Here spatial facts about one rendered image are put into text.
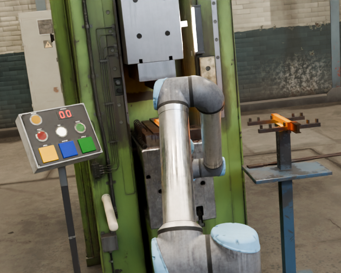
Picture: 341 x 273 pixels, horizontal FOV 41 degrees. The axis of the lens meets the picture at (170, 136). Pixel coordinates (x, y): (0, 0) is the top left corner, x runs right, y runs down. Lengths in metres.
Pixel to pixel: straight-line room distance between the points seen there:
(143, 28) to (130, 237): 1.21
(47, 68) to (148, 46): 5.49
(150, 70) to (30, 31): 5.56
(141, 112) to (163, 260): 1.62
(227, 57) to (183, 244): 1.48
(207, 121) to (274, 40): 7.00
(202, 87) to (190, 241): 0.56
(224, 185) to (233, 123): 0.38
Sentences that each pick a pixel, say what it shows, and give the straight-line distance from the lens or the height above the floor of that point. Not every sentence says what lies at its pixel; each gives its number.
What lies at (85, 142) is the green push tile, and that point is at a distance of 2.30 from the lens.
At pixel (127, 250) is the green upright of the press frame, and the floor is 0.28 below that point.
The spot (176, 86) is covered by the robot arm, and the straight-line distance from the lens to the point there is 1.69.
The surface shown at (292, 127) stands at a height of 1.00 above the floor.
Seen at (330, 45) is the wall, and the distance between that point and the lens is 9.14.
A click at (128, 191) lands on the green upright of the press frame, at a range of 2.70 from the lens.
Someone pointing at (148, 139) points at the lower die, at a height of 0.96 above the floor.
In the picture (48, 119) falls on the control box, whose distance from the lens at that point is 2.30.
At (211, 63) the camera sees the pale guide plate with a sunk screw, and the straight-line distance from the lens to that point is 2.65.
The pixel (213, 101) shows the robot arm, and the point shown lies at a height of 1.24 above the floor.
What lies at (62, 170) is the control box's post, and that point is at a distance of 2.39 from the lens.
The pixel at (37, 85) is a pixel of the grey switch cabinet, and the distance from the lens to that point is 7.91.
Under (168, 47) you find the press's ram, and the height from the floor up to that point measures 1.43.
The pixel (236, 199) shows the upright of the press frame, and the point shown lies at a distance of 2.89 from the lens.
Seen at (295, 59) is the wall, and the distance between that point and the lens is 8.91.
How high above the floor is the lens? 1.48
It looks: 12 degrees down
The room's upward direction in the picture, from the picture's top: 6 degrees counter-clockwise
